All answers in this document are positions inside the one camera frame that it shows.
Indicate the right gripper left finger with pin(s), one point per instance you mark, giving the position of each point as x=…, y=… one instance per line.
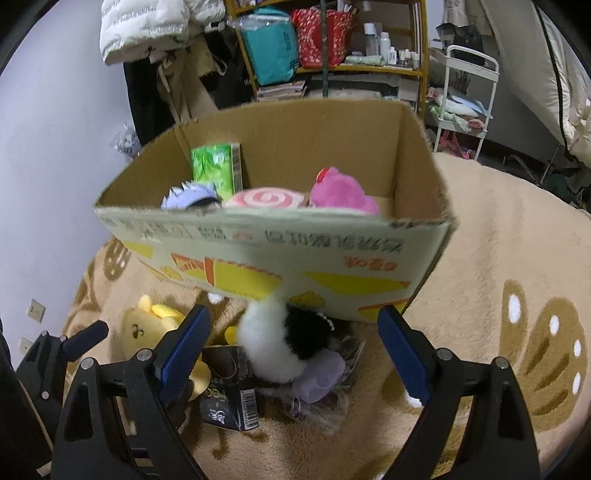
x=115, y=423

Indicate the black face tissue pack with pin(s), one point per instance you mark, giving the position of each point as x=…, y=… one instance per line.
x=229, y=402

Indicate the white black fluffy plush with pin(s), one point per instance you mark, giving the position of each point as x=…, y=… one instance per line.
x=279, y=339

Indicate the purple item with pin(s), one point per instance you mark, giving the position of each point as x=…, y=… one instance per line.
x=319, y=397

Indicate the purple spiky hair plush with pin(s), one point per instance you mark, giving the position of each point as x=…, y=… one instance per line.
x=191, y=195

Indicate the pink swirl plush cushion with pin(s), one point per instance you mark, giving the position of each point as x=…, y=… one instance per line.
x=265, y=197

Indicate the green tissue pack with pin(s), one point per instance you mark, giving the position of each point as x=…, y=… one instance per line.
x=219, y=165

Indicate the pink bear plush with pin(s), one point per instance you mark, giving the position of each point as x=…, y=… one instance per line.
x=332, y=189

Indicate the beige patterned blanket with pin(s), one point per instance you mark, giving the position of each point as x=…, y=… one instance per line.
x=514, y=282

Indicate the plastic bag of toys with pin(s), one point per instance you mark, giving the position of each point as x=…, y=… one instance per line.
x=126, y=142

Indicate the cardboard box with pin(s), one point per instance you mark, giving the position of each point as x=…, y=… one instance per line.
x=342, y=208

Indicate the beige coat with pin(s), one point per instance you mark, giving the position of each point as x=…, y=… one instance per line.
x=180, y=84

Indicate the white rolling cart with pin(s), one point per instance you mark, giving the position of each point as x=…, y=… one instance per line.
x=461, y=120

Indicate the white puffer jacket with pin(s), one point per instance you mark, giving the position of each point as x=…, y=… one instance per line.
x=133, y=30

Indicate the stack of books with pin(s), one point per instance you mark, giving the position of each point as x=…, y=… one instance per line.
x=284, y=91

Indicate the teal bag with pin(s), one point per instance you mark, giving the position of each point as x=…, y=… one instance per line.
x=271, y=42

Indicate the wooden shelf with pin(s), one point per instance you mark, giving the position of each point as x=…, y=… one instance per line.
x=387, y=58

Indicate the red gift bag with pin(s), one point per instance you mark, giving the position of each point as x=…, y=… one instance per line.
x=308, y=29

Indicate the green pole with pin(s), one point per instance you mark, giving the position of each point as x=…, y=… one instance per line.
x=325, y=49

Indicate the wall socket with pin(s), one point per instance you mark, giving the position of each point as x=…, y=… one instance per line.
x=36, y=311

